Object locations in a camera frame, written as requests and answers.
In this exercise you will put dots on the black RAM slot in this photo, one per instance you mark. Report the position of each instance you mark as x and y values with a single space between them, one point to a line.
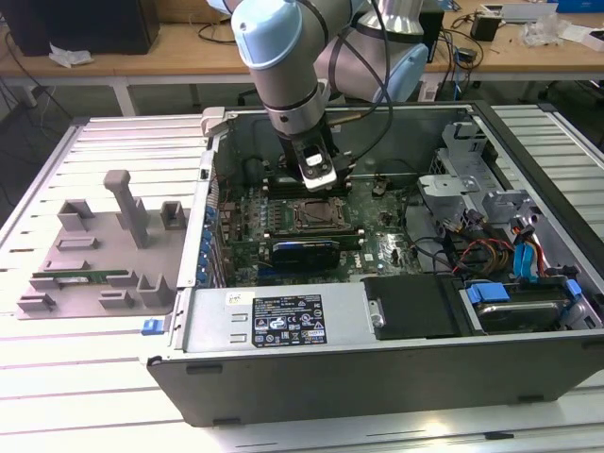
283 189
283 184
283 194
283 179

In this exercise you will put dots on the black grey PC case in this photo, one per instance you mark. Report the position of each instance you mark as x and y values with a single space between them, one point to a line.
377 387

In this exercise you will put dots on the cardboard box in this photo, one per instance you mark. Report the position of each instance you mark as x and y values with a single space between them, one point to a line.
189 9

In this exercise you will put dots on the grey flat device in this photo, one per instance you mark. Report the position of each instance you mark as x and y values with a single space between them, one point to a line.
519 13

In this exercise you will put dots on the grey case latch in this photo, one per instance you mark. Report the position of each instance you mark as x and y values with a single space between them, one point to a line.
214 118

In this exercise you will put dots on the black computer tower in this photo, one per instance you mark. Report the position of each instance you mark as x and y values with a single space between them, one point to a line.
94 23

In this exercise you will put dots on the green motherboard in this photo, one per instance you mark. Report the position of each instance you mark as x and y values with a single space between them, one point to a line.
373 226

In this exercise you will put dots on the blue slot clip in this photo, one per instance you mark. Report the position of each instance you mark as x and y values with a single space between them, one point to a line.
207 246
206 261
211 215
204 277

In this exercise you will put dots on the black plastic bay cover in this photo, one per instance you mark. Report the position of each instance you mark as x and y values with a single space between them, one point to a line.
415 307

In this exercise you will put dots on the grey parts rack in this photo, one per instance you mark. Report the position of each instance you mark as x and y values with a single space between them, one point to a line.
108 264

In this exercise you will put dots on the blue case latch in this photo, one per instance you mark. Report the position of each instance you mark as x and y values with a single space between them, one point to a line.
152 327

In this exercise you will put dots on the black graphics card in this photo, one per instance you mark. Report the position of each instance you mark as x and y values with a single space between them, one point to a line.
307 257

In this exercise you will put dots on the green RAM stick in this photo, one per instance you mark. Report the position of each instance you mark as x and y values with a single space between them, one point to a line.
94 275
307 234

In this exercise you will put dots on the white crumpled paper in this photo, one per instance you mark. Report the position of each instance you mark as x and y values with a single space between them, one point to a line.
71 55

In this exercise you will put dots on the silver power supply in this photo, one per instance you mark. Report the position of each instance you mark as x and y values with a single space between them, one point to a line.
212 325

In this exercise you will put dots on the wooden desk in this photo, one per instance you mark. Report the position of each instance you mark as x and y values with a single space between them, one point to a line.
170 56

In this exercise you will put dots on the black adapter cube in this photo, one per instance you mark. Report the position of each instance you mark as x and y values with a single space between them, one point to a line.
484 27

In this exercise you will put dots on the white tag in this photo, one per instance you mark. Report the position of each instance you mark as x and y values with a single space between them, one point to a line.
429 92

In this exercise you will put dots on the silver drive cage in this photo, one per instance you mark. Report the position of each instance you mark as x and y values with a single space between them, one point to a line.
441 193

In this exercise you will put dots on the black cylinder part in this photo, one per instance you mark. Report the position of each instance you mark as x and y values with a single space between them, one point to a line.
254 170

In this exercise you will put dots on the white flat box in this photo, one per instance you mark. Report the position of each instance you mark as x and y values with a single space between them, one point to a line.
587 38

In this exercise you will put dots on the small black plug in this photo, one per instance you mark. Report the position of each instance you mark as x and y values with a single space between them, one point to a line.
467 55

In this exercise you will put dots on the hard disk blue carrier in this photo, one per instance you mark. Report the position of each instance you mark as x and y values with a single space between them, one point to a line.
514 316

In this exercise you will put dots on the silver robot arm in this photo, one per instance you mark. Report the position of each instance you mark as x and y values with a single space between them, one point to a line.
283 71

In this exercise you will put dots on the clear plastic bag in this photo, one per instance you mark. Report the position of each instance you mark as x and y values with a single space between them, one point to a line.
542 30

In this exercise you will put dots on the silver metal bracket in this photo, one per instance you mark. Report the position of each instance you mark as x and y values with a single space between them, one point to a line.
460 137

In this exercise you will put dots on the black power connector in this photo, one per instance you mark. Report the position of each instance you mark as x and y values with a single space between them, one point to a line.
475 218

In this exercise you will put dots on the grey latch bracket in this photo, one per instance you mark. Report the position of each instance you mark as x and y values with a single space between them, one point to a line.
509 200

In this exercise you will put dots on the CPU socket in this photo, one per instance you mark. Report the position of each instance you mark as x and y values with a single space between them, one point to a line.
297 226

